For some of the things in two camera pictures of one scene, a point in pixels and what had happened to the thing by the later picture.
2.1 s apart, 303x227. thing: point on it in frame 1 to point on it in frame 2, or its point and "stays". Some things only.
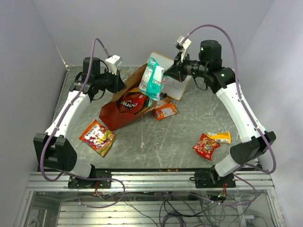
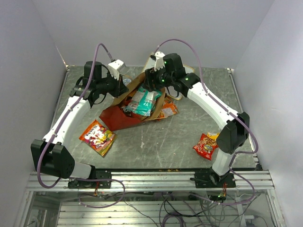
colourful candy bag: [98, 137] stays
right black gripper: [176, 71] to [150, 76]
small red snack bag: [206, 146] stays
